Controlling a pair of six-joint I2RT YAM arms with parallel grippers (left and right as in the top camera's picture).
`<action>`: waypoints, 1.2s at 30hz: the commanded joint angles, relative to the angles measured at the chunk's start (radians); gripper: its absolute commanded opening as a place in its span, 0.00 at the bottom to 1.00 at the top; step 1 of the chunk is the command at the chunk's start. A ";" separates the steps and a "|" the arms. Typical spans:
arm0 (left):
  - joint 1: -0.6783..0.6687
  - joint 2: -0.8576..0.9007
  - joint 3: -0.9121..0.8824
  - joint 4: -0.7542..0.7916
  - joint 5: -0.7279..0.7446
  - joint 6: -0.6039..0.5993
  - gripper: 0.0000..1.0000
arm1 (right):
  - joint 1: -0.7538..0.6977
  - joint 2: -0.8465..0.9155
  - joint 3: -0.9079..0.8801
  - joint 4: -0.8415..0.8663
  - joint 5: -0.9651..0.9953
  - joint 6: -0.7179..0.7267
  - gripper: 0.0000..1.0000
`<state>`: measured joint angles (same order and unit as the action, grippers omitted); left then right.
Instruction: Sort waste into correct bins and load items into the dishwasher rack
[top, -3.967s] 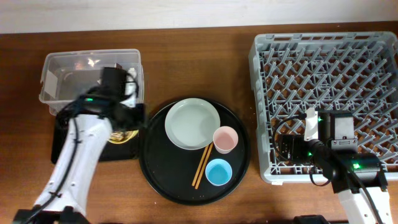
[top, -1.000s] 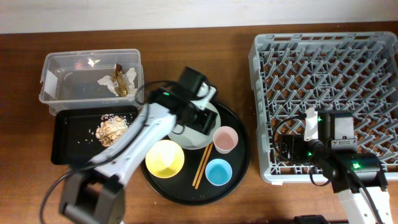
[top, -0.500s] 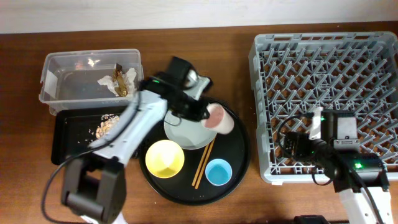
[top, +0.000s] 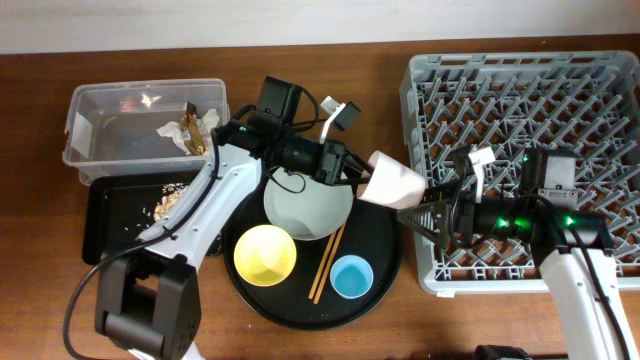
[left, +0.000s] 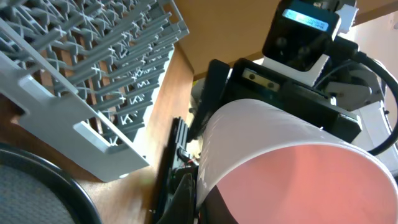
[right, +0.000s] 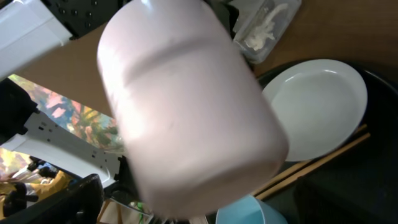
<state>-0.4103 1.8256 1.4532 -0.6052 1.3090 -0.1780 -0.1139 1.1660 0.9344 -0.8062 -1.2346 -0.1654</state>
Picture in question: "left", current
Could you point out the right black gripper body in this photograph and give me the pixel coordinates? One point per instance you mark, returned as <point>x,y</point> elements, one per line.
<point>249,80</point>

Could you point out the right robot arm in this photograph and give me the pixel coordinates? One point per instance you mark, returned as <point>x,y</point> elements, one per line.
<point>347,101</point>

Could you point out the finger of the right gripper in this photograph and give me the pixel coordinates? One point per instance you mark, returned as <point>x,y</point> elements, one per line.
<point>215,82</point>

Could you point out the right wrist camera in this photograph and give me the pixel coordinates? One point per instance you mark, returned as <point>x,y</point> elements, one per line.
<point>300,33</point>

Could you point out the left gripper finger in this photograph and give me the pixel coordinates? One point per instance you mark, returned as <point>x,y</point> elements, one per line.
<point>181,209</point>

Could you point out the grey dishwasher rack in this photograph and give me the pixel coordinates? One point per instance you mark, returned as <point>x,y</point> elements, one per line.
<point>87,74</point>

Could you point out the pink cup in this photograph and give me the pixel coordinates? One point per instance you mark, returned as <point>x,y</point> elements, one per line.
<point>272,167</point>

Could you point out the round black serving tray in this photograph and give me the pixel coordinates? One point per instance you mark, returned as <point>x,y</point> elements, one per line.
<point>35,191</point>

